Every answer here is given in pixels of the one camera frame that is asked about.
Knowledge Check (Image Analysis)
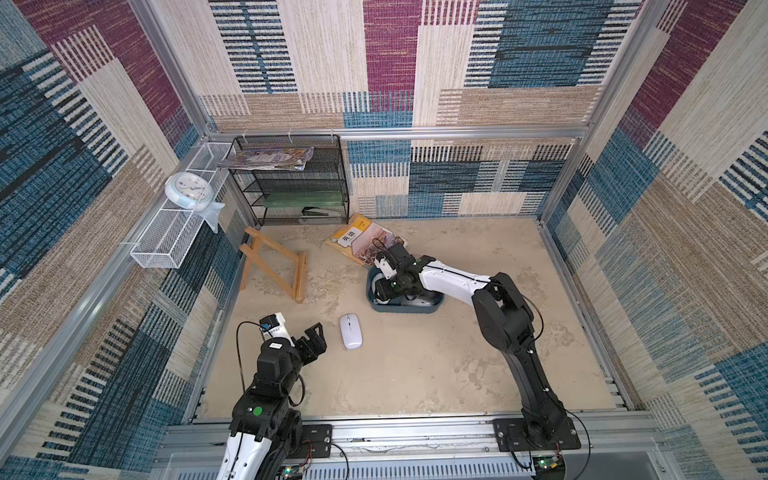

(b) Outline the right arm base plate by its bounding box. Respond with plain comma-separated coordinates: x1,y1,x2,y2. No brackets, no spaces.
492,417,582,452

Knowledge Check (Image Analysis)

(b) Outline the yellow English textbook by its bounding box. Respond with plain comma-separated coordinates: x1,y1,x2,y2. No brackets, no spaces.
325,213,408,268

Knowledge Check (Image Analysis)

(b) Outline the black mesh shelf rack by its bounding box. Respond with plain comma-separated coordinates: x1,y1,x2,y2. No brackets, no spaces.
229,135,350,227

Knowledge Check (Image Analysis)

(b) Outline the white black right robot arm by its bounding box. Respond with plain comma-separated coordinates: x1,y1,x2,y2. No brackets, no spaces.
374,253,581,451

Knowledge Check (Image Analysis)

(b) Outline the white mouse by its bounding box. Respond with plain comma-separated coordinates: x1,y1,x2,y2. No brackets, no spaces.
339,313,363,350

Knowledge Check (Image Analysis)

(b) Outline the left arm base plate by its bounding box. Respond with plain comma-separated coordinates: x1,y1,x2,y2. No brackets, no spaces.
288,423,333,460

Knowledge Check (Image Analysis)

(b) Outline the black stapler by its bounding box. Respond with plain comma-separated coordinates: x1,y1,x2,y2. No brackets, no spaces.
302,207,342,218

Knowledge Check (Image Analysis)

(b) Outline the wooden tabletop easel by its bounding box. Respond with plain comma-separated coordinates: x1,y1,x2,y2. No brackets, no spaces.
239,226,308,304

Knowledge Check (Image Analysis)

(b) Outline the teal storage box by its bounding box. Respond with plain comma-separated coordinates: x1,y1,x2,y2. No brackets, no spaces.
366,267,445,314

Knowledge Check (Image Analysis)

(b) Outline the green flat case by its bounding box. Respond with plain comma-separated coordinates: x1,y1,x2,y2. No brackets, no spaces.
262,191,345,208

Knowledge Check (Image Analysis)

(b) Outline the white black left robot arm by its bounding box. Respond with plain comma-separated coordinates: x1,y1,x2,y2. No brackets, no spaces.
217,314,327,479

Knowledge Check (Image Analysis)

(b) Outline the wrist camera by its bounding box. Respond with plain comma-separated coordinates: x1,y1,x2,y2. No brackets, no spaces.
258,312,294,345
374,243,416,279

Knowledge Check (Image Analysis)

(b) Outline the white wire wall basket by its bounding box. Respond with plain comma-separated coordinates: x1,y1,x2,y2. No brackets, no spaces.
131,142,233,269

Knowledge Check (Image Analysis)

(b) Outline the white round clock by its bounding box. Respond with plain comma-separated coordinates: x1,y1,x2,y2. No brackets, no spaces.
164,171,214,211

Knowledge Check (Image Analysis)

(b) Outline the colourful magazine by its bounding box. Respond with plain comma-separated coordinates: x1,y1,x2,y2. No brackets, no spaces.
217,147,315,171

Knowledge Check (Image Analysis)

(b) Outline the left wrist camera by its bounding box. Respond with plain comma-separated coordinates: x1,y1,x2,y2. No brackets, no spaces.
258,312,294,345

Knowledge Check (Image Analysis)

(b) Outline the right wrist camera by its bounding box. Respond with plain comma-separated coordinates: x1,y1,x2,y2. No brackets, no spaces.
374,243,416,279

